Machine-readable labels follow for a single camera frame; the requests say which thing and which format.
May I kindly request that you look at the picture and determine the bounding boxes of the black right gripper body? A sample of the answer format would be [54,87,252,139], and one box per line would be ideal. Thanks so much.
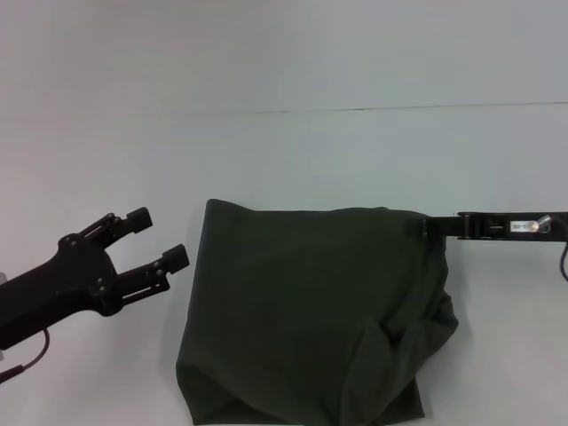
[455,211,568,245]

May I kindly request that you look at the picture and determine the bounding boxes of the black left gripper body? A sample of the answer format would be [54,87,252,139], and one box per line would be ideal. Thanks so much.
[0,233,124,351]

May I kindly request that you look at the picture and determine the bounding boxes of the dark green FREE shirt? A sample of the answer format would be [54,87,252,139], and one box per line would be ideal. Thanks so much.
[175,198,460,426]

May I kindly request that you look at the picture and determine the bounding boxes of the left wrist cable with plug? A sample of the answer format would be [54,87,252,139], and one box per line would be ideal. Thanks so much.
[0,327,51,385]

